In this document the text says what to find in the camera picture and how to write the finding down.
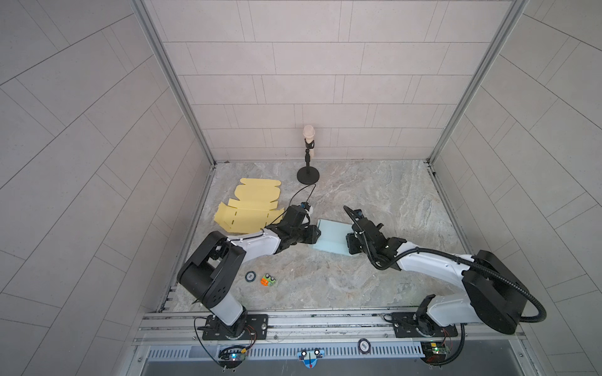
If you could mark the beige microphone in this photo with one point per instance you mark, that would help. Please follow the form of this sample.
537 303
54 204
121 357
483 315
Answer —
309 136

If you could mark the blue sticker marker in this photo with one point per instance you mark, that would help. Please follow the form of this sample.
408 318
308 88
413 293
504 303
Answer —
310 357

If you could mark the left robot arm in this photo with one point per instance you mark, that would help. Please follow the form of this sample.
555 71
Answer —
209 273

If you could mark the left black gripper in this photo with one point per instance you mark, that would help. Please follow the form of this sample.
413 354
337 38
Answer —
310 234

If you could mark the right circuit board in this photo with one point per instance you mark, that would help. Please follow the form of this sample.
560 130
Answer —
434 352

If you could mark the orange green small toy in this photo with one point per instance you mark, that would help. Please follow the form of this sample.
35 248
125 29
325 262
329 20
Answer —
268 280

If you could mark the round black badge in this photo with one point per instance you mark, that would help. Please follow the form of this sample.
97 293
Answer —
364 346

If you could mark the circuit board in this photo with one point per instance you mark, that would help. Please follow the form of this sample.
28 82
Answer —
233 354
434 352

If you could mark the light blue paper box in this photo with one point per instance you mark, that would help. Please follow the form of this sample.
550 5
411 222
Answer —
333 237

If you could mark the aluminium mounting rail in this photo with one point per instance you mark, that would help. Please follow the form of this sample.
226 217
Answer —
287 327

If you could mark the left circuit board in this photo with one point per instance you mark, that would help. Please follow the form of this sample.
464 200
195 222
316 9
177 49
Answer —
233 354

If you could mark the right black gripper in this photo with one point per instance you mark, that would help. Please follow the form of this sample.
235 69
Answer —
350 240

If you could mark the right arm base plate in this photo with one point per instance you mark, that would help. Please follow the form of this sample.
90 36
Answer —
411 325

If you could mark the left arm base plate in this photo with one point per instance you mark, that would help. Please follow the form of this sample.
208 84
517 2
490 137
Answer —
247 327

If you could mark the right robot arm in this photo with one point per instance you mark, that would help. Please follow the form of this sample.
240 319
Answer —
490 293

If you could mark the yellow paper box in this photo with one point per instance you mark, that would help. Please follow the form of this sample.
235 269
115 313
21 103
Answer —
253 208

